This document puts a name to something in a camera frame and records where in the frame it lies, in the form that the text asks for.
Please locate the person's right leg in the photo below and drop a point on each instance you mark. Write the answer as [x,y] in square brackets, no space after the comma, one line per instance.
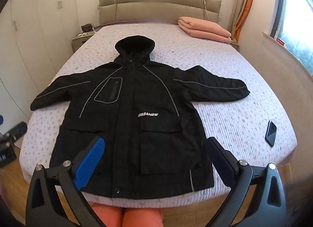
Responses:
[141,218]

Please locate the black smartphone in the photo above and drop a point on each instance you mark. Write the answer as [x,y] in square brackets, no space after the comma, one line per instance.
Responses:
[271,132]

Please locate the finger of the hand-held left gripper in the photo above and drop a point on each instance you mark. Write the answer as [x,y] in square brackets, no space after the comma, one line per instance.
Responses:
[17,130]
[1,120]

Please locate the folded pink blanket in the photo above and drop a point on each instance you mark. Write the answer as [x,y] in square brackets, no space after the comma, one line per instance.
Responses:
[203,27]

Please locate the small red box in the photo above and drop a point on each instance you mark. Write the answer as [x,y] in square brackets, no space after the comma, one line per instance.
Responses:
[281,42]

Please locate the small dark patterned bag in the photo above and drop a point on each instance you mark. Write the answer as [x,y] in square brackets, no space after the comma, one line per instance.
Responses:
[86,27]

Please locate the orange and beige curtain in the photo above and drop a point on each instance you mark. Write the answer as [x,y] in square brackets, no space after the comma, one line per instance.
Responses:
[244,4]

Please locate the window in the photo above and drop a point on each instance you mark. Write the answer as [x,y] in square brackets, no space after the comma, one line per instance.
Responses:
[296,21]

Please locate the bed with floral sheet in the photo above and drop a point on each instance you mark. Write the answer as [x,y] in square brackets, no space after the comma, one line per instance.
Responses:
[220,70]

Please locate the white wardrobe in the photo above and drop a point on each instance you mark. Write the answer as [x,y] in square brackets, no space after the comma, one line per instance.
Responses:
[36,33]

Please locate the beige padded headboard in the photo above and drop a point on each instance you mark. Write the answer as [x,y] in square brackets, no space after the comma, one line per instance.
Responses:
[159,6]

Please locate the black hooded jacket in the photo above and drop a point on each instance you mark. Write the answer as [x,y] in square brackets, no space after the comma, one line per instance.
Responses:
[146,90]

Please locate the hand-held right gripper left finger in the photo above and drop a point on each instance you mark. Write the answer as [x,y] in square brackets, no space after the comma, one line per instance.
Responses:
[90,162]

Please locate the grey nightstand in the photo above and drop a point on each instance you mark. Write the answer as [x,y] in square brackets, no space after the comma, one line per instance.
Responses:
[79,42]

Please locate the person's left leg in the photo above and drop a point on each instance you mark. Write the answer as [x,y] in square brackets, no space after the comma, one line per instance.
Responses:
[107,216]

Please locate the person's leg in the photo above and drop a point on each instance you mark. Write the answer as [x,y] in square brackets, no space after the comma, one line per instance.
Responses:
[107,216]
[141,218]

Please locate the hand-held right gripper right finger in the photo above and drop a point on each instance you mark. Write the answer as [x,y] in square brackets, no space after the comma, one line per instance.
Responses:
[220,162]

